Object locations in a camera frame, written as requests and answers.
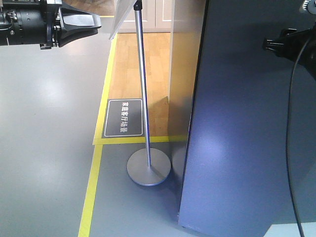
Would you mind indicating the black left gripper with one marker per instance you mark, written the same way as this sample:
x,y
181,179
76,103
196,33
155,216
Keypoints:
x,y
36,22

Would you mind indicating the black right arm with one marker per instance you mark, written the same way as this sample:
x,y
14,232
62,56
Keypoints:
x,y
296,46

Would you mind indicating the black floor label sticker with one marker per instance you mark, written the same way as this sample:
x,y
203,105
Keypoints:
x,y
123,118

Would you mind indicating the silver sign stand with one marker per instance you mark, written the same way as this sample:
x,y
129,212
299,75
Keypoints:
x,y
146,167

